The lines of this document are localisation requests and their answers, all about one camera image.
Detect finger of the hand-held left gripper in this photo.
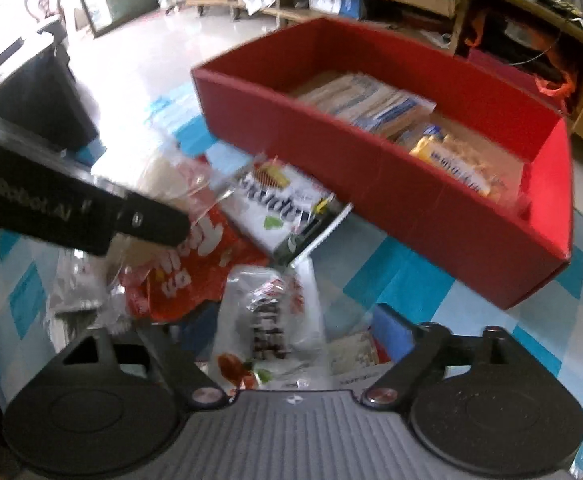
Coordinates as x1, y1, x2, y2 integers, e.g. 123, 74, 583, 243
114, 190, 192, 250

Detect orange bag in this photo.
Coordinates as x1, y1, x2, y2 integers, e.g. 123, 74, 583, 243
464, 5, 577, 101

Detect blue checkered cloth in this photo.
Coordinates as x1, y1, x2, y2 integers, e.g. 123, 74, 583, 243
0, 80, 583, 476

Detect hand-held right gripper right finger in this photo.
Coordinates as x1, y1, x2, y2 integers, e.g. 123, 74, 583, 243
361, 305, 519, 408

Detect black side table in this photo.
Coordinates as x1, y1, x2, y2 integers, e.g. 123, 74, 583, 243
0, 40, 102, 153

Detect wooden chair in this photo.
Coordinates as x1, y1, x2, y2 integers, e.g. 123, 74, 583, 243
24, 0, 64, 23

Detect white box with dark lettering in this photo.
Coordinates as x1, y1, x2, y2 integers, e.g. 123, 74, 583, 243
218, 157, 355, 266

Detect red cardboard box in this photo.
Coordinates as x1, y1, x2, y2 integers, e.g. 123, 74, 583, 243
191, 16, 575, 311

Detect beige and blue cracker packet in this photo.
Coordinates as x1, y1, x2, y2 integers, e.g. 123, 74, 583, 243
291, 72, 437, 138

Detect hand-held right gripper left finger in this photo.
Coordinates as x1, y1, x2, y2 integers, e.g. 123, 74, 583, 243
60, 327, 226, 407

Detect white packet of dark cookies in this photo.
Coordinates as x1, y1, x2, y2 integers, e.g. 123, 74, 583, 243
211, 260, 329, 393

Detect yellow biscuit packet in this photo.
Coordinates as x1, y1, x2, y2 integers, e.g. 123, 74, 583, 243
409, 127, 515, 203

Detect clear packet of pale crackers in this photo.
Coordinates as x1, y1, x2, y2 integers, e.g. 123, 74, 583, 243
136, 150, 237, 231

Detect red snack bag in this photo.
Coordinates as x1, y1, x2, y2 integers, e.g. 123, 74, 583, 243
121, 207, 269, 325

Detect beige snack packet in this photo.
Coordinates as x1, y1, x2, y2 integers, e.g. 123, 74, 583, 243
329, 330, 389, 376

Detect blue and white box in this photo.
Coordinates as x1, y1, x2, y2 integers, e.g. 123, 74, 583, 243
309, 0, 365, 16

